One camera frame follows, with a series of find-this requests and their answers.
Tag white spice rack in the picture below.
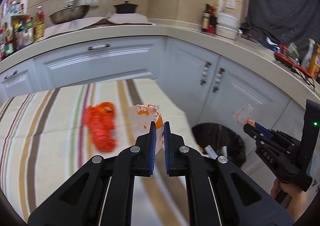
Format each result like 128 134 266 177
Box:
1 13 33 55

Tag black trash bin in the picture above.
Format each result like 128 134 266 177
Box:
191 123 246 168

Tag beige stove cover cloth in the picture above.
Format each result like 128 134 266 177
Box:
41 13 152 40

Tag clear orange printed wrapper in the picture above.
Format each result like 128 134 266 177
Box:
128 104 164 153

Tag cooking oil bottle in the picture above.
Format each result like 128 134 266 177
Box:
33 5 46 41

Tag steel wok pan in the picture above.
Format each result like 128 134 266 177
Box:
49 0 90 24

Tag white paper towel roll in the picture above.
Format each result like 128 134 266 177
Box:
20 0 28 14

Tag dark hanging cloth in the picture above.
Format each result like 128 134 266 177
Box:
241 0 319 58

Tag cabinet door handle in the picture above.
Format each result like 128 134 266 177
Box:
212 67 225 93
200 61 212 86

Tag drawer handle left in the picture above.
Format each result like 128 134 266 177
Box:
4 71 18 80

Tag striped tablecloth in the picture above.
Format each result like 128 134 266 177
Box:
1 79 197 221

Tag cabinet door handle left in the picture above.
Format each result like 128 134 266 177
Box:
200 61 212 86

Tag person hand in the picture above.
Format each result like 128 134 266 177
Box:
270 178 308 222

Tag cabinet door handle right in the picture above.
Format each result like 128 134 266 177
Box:
212 67 225 93

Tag dark sauce bottle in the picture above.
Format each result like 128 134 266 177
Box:
202 4 210 32

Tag stacked white bowls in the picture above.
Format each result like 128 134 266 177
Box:
216 12 240 40

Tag black clay pot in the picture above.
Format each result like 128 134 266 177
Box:
114 1 138 14

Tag orange bag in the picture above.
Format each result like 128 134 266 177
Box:
83 101 116 152

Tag white spray bottle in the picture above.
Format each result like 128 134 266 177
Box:
300 39 315 71

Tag drawer handle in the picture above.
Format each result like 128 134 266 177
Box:
4 71 18 80
88 44 111 50

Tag red black tool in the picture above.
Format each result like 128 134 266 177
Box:
274 52 315 90

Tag wall power socket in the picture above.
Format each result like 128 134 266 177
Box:
226 0 236 9

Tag silver foil wrapper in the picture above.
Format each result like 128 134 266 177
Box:
220 146 228 157

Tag white tube package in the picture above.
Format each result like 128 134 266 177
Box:
204 145 218 159

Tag drawer handle center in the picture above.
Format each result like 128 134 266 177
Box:
88 44 111 50

